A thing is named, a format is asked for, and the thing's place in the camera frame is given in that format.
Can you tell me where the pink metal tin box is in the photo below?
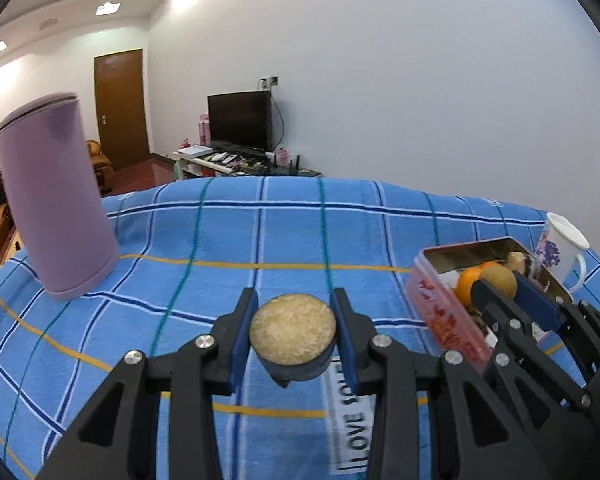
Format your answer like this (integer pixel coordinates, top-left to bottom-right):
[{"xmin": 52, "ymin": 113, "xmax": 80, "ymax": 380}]
[{"xmin": 405, "ymin": 236, "xmax": 576, "ymax": 376}]

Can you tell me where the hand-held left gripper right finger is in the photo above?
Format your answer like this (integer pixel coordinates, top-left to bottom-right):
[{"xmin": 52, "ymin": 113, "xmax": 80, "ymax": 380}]
[{"xmin": 329, "ymin": 287, "xmax": 551, "ymax": 480}]

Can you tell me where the black power cable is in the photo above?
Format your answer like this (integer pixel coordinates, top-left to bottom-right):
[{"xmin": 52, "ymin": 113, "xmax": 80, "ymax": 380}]
[{"xmin": 270, "ymin": 87, "xmax": 287, "ymax": 153}]

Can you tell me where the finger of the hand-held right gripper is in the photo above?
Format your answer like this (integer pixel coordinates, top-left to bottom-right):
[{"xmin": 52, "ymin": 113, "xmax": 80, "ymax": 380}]
[
  {"xmin": 471, "ymin": 277, "xmax": 595, "ymax": 422},
  {"xmin": 514, "ymin": 272, "xmax": 600, "ymax": 378}
]

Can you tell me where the small round jar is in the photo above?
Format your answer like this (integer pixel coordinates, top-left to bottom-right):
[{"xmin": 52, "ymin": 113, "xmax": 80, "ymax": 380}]
[{"xmin": 249, "ymin": 294, "xmax": 338, "ymax": 388}]

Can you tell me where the orange leather sofa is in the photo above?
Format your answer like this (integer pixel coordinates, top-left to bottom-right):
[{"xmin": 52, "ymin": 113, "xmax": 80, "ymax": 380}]
[{"xmin": 86, "ymin": 140, "xmax": 115, "ymax": 197}]

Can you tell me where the tall purple cylinder container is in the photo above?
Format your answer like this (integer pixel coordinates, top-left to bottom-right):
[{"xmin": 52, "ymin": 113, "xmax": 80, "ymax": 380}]
[{"xmin": 0, "ymin": 91, "xmax": 121, "ymax": 302}]

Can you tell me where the white television stand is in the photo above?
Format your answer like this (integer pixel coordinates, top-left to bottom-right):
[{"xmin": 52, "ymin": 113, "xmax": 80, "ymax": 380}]
[{"xmin": 172, "ymin": 147, "xmax": 323, "ymax": 181}]

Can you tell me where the black router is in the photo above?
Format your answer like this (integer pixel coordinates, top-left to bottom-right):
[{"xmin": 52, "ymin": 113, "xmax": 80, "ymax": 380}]
[{"xmin": 267, "ymin": 155, "xmax": 301, "ymax": 176}]

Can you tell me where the white floral mug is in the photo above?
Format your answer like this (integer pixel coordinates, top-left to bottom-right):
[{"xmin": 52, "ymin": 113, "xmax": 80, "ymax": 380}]
[{"xmin": 534, "ymin": 225, "xmax": 588, "ymax": 293}]

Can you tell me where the blue plaid blanket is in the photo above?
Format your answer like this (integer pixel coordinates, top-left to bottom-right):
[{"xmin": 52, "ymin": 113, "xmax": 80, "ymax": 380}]
[{"xmin": 0, "ymin": 176, "xmax": 600, "ymax": 480}]

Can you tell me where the brown wooden door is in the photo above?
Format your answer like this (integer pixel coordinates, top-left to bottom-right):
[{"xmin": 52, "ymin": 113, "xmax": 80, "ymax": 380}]
[{"xmin": 94, "ymin": 49, "xmax": 152, "ymax": 171}]

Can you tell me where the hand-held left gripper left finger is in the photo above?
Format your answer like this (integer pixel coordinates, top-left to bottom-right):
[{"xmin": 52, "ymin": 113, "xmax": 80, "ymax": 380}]
[{"xmin": 35, "ymin": 287, "xmax": 260, "ymax": 480}]

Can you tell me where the black television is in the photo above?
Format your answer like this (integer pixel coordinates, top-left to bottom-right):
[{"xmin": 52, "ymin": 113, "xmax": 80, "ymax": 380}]
[{"xmin": 207, "ymin": 91, "xmax": 273, "ymax": 153}]

